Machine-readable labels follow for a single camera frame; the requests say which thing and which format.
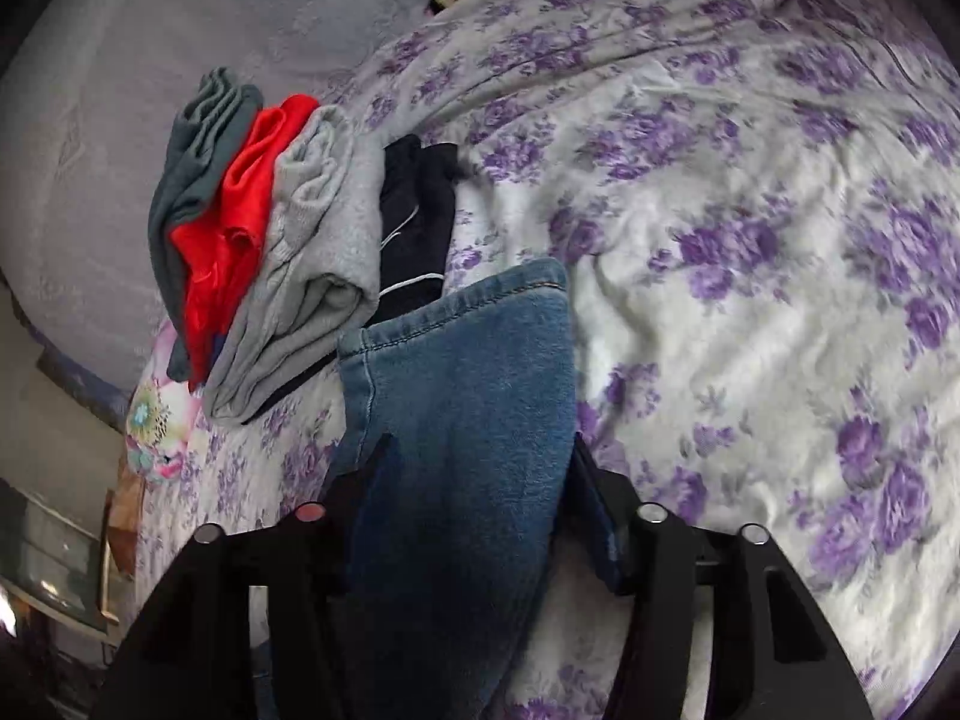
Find grey blanket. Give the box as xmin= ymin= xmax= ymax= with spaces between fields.
xmin=0 ymin=0 xmax=518 ymax=398

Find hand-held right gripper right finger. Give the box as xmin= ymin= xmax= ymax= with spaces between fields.
xmin=570 ymin=431 xmax=875 ymax=720

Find purple floral bed sheet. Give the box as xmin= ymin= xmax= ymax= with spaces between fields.
xmin=131 ymin=0 xmax=960 ymax=720

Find folded red pants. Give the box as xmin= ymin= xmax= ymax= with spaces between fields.
xmin=169 ymin=94 xmax=320 ymax=391

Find folded black pants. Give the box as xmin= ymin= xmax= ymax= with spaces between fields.
xmin=371 ymin=134 xmax=460 ymax=325

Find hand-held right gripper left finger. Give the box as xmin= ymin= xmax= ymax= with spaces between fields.
xmin=91 ymin=431 xmax=392 ymax=720

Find blue denim pants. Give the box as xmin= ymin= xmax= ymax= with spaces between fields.
xmin=328 ymin=258 xmax=577 ymax=720

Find wooden framed furniture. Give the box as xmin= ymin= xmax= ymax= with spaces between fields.
xmin=0 ymin=457 xmax=140 ymax=646

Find colourful floral pillow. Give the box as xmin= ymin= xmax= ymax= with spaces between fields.
xmin=120 ymin=315 xmax=207 ymax=485

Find folded dark grey pants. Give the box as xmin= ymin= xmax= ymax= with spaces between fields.
xmin=147 ymin=67 xmax=265 ymax=382

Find folded light grey pants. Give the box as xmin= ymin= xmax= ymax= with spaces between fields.
xmin=202 ymin=105 xmax=385 ymax=425

